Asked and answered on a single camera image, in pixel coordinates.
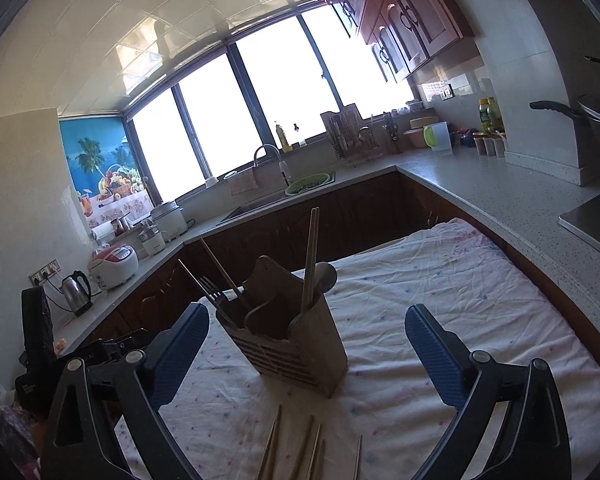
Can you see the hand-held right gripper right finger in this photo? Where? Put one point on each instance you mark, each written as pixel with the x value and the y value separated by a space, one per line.
pixel 430 355

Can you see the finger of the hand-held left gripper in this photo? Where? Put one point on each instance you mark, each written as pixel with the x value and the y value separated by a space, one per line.
pixel 37 325

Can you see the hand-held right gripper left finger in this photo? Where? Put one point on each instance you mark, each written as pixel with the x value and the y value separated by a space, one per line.
pixel 180 350

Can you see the metal fork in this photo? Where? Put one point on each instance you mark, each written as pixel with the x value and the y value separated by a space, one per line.
pixel 211 290

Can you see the wooden chopstick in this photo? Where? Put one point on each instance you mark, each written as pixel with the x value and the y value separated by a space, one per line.
pixel 272 440
pixel 220 267
pixel 358 460
pixel 314 260
pixel 306 270
pixel 314 452
pixel 302 447

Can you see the wooden utensil holder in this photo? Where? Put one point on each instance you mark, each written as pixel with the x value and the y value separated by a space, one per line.
pixel 290 360

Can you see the metal spoon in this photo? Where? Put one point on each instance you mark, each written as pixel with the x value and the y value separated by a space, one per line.
pixel 326 276

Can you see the steel electric kettle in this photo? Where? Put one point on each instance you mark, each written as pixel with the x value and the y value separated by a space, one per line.
pixel 76 292

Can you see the dark patterned cloth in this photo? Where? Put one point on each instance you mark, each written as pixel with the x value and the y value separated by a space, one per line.
pixel 5 435

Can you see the white floral tablecloth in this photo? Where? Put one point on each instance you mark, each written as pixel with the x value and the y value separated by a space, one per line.
pixel 380 285

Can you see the white pink rice cooker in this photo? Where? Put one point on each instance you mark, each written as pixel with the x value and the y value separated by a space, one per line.
pixel 112 266

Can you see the small white steamer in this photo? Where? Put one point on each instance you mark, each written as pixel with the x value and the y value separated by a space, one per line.
pixel 151 242

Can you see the paper towel roll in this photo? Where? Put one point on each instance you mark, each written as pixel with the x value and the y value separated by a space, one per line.
pixel 102 231

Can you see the white cooking pot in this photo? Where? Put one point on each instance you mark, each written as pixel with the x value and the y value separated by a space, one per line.
pixel 170 220

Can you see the wooden base cabinets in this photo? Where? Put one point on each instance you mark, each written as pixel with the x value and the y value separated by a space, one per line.
pixel 360 220

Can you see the small white bowl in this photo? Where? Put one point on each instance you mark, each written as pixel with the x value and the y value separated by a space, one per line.
pixel 211 181

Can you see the grey kitchen countertop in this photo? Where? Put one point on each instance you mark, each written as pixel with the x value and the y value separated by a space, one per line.
pixel 480 185

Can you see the hanging dish cloth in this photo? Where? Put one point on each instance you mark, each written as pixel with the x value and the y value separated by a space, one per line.
pixel 243 182

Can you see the steel kitchen faucet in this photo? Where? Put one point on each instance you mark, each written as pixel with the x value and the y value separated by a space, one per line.
pixel 282 167

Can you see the green colander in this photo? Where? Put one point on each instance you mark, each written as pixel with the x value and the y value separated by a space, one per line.
pixel 307 184

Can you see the gas stove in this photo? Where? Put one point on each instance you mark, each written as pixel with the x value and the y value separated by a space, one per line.
pixel 595 225

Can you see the white green pitcher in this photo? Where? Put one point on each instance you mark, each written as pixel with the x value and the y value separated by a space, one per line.
pixel 437 137

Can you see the row of spice jars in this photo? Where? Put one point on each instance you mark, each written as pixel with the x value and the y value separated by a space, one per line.
pixel 490 145

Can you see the blue container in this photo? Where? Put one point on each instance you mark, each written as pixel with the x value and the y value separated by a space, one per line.
pixel 465 138

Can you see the pink bowl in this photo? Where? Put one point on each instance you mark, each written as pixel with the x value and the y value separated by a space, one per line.
pixel 415 135

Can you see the dish drying rack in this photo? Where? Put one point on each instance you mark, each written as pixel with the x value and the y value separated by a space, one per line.
pixel 350 135

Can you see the dish soap bottle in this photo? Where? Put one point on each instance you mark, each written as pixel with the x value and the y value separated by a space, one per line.
pixel 282 137

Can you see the small pump bottle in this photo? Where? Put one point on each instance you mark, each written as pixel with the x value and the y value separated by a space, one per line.
pixel 296 136

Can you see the yellow oil bottles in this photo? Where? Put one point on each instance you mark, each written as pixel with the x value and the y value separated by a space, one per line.
pixel 491 117

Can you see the kitchen window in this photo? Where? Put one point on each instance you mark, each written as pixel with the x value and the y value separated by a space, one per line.
pixel 280 75

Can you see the wall power strip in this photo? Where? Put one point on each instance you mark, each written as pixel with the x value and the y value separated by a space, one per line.
pixel 45 271

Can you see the tropical fruit wall poster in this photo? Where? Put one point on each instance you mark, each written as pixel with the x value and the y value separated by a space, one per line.
pixel 100 170

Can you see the wall socket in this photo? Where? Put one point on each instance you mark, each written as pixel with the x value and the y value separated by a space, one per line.
pixel 447 91

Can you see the wooden wall cabinets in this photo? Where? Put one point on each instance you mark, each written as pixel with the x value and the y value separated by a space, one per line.
pixel 405 10

